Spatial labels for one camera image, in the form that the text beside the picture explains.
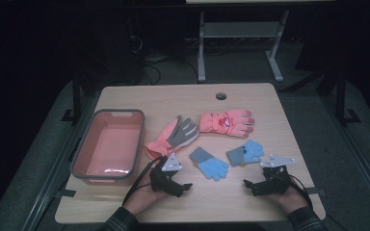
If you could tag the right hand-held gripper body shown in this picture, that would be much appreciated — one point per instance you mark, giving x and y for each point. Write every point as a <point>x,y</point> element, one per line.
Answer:
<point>274,184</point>

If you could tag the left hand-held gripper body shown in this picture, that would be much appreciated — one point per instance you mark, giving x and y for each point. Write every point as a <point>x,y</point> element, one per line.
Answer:
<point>163,181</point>

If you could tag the blue knit glove grey cuff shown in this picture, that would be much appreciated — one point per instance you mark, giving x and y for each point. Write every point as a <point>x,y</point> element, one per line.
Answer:
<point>212,168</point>
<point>252,150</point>

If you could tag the pink plastic bin grey rim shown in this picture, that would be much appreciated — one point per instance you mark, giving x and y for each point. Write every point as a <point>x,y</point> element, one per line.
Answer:
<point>109,144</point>

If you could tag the person's right hand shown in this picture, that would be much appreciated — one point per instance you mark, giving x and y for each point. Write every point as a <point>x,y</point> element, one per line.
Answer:
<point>290,200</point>

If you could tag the person's left hand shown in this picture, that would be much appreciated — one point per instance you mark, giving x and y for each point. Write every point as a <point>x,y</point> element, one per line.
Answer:
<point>141,199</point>

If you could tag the dark tape strip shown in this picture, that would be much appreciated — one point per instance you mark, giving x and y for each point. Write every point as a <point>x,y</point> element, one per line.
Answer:
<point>314,191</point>
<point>66,193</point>

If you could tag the black metal stand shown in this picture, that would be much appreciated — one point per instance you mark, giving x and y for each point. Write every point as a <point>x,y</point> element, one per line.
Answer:
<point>340,96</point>
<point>76,96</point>

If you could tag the metal floor rail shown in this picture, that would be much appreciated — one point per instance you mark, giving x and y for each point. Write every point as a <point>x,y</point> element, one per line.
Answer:
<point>359,157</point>
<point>54,166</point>

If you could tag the white metal table frame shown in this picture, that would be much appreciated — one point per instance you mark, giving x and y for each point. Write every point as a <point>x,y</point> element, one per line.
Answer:
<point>237,29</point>

